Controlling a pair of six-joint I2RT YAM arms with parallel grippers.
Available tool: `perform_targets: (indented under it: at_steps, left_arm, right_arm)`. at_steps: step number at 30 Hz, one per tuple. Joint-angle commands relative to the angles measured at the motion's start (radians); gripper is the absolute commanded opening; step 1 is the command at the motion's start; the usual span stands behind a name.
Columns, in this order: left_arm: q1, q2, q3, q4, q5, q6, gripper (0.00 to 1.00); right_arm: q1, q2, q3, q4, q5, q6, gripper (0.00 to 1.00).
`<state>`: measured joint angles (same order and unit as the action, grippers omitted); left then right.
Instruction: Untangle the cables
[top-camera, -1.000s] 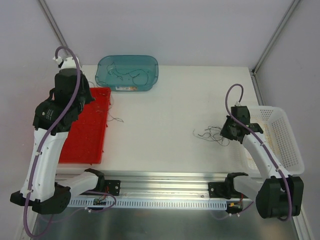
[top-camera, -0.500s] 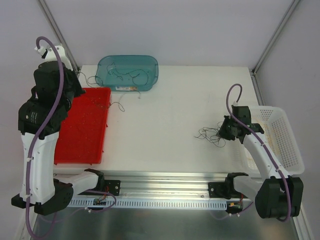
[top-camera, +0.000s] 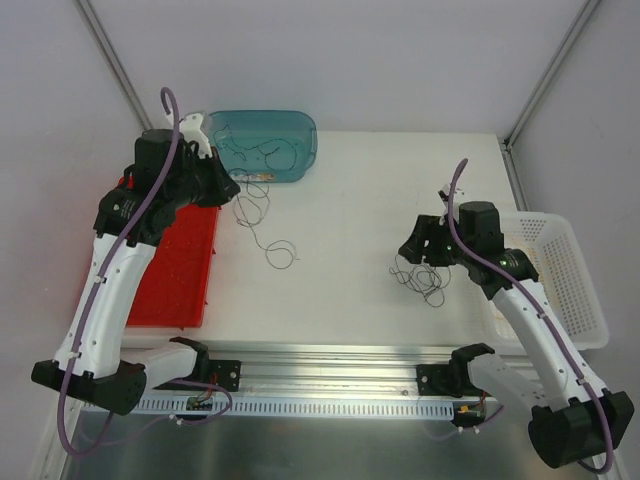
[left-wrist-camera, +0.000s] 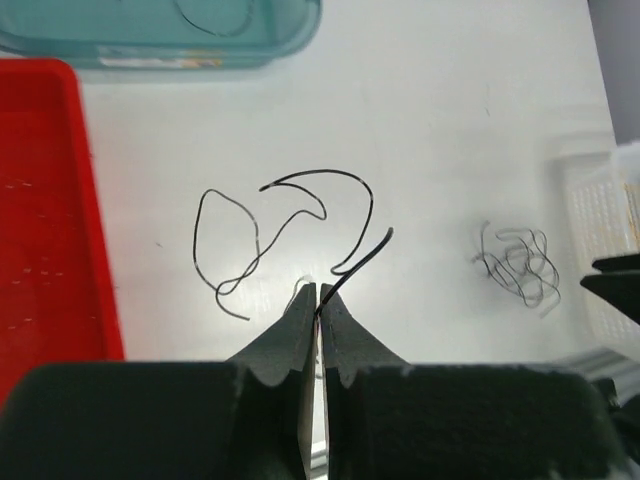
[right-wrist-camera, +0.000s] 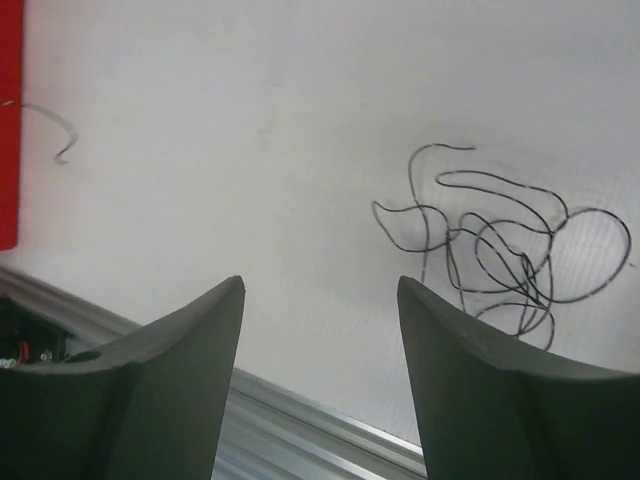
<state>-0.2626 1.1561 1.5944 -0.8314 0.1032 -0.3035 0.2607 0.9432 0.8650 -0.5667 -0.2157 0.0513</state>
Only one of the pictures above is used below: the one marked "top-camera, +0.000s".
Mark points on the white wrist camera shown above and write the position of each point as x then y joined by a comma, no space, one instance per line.
457,196
193,127

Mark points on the teal plastic tub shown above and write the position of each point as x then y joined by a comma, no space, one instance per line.
274,146

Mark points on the white slotted cable duct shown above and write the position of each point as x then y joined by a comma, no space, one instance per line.
403,408

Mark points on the left aluminium frame post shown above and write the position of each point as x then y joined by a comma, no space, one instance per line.
111,58

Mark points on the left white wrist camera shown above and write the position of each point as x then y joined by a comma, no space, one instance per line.
193,127

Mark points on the white perforated plastic basket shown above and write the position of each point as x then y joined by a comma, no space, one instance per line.
550,243

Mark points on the red plastic tray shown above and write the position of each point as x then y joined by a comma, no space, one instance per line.
172,291

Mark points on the aluminium mounting rail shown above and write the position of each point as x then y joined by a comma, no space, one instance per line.
325,367

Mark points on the aluminium frame post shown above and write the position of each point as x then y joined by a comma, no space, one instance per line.
572,36
111,58

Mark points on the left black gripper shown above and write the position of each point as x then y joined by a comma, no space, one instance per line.
217,181

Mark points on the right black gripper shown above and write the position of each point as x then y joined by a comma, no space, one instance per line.
417,240

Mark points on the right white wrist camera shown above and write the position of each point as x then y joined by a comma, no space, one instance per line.
457,196

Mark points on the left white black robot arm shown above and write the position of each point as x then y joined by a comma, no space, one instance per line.
112,283

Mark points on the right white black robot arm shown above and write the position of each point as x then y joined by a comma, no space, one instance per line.
571,415

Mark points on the right aluminium frame post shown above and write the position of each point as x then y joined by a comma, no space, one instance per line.
572,36

